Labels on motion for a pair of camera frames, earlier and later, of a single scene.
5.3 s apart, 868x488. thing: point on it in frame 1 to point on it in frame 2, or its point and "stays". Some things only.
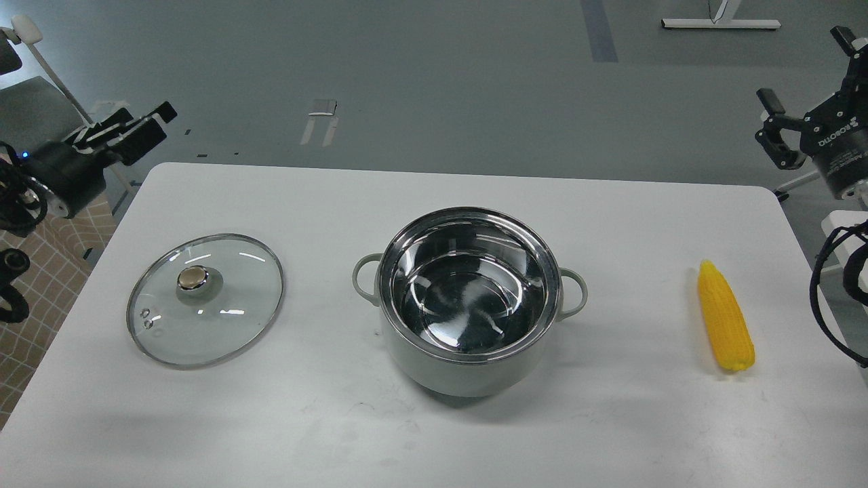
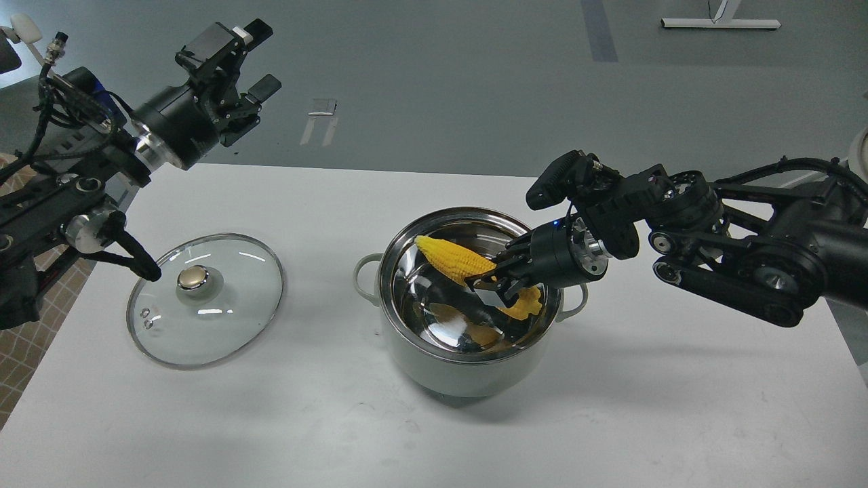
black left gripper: x=75 y=176 to x=186 y=118
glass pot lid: x=205 y=299 stays
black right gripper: x=835 y=134 to x=561 y=254
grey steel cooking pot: x=468 y=299 stays
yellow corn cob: x=726 y=318 to x=459 y=263
